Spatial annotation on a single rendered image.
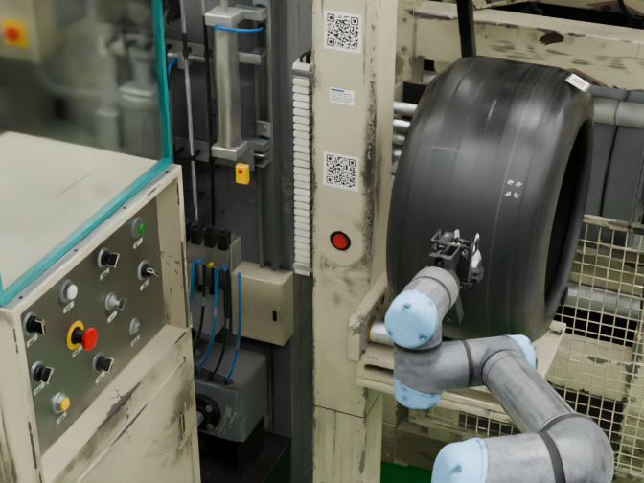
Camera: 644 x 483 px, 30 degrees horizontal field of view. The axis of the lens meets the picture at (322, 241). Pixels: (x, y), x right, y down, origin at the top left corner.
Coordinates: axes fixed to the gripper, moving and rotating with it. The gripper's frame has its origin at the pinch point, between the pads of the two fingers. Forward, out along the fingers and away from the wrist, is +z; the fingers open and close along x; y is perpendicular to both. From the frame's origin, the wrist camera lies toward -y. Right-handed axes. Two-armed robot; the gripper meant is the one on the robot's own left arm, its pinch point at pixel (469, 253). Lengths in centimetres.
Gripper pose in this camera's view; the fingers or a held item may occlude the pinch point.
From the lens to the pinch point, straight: 212.3
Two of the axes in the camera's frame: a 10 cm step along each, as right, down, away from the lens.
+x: -9.2, -2.0, 3.3
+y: 0.5, -9.1, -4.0
